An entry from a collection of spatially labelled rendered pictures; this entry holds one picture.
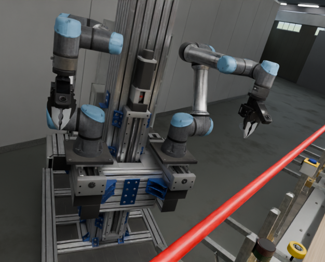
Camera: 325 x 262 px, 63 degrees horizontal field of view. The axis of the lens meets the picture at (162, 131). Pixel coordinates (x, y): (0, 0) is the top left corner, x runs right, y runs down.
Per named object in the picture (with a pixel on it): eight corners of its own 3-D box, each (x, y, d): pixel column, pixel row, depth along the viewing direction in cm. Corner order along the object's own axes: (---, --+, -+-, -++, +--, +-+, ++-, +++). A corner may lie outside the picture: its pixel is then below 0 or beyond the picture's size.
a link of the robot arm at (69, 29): (82, 20, 86) (82, 23, 78) (78, 54, 90) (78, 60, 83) (56, 14, 83) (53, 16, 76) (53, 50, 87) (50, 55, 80)
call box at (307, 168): (297, 172, 147) (303, 160, 144) (301, 169, 152) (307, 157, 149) (311, 179, 143) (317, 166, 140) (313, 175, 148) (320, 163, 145)
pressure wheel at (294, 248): (285, 270, 127) (296, 252, 122) (277, 256, 134) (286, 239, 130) (300, 271, 128) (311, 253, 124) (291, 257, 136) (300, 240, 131)
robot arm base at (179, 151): (157, 144, 162) (161, 130, 158) (179, 145, 168) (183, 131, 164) (166, 157, 149) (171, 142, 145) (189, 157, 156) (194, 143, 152)
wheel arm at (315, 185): (273, 167, 227) (275, 163, 225) (275, 166, 230) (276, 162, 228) (328, 195, 204) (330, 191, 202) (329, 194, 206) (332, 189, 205)
